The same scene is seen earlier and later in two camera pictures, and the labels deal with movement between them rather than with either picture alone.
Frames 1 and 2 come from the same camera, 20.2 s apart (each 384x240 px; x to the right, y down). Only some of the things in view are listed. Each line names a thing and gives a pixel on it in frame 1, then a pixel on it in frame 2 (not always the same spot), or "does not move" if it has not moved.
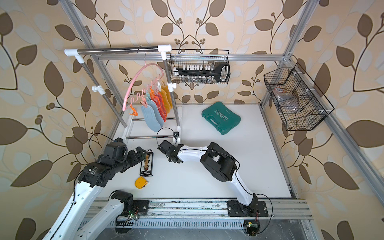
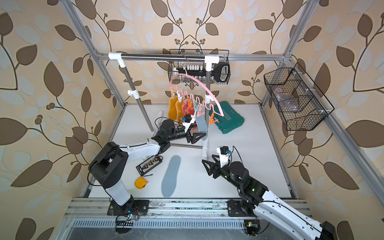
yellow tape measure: (140, 182) does not move
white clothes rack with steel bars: (99, 89) -> (209, 59)
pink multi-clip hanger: (143, 97) -> (195, 99)
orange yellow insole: (166, 102) -> (179, 110)
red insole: (161, 100) -> (184, 109)
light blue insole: (151, 118) -> (169, 182)
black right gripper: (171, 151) -> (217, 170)
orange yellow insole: (165, 88) -> (172, 113)
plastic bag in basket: (287, 102) does not move
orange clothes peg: (135, 113) -> (212, 120)
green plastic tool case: (222, 117) does not move
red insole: (154, 97) -> (190, 108)
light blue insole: (158, 115) -> (202, 121)
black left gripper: (136, 158) -> (191, 138)
